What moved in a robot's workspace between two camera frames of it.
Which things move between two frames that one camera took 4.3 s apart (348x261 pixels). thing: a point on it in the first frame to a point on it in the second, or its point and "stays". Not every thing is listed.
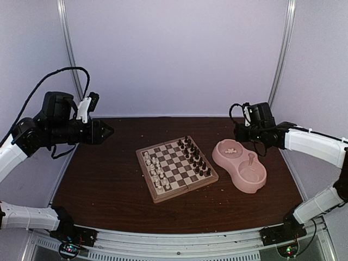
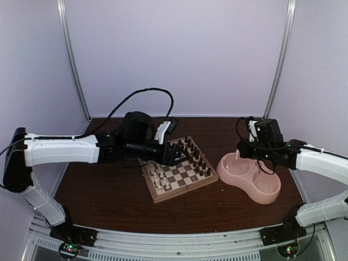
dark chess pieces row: (193, 153) stays
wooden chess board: (174, 167) stays
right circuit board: (288, 250) stays
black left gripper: (102, 130) to (170, 160)
